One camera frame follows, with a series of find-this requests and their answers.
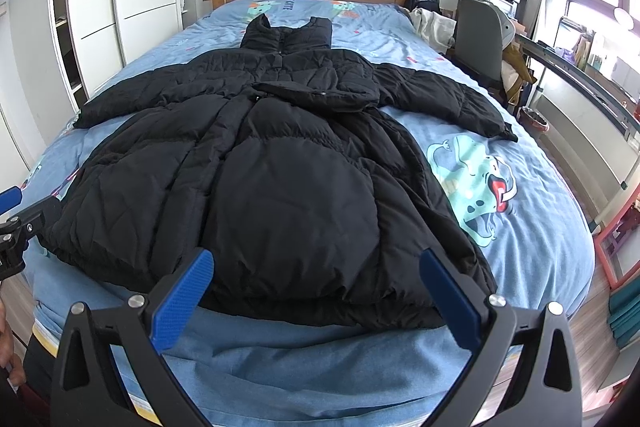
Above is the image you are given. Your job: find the red frame board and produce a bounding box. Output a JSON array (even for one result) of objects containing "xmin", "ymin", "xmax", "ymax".
[{"xmin": 593, "ymin": 187, "xmax": 639, "ymax": 291}]

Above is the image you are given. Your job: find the black puffer coat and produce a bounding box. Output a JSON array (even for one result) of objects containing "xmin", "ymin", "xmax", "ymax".
[{"xmin": 39, "ymin": 16, "xmax": 514, "ymax": 331}]

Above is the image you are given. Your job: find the long white desk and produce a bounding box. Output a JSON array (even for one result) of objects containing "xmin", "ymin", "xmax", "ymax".
[{"xmin": 516, "ymin": 35, "xmax": 639, "ymax": 230}]

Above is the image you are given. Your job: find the grey desk chair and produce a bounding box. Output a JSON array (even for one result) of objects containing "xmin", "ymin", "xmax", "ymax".
[{"xmin": 452, "ymin": 0, "xmax": 515, "ymax": 90}]

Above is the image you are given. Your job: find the black backpack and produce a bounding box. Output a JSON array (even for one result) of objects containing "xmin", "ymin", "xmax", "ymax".
[{"xmin": 404, "ymin": 0, "xmax": 440, "ymax": 14}]

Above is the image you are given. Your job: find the person's left hand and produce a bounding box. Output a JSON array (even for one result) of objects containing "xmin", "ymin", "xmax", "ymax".
[{"xmin": 0, "ymin": 301, "xmax": 26, "ymax": 387}]

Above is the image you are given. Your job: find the cream cloth bag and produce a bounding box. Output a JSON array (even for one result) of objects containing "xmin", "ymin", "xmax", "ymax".
[{"xmin": 409, "ymin": 8, "xmax": 457, "ymax": 54}]

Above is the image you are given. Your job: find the small waste bin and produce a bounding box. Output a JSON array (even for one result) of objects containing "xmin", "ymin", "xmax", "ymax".
[{"xmin": 518, "ymin": 106, "xmax": 549, "ymax": 135}]

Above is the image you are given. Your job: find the blue cartoon bedsheet bed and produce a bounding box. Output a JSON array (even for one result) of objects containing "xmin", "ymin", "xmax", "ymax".
[{"xmin": 24, "ymin": 0, "xmax": 594, "ymax": 426}]

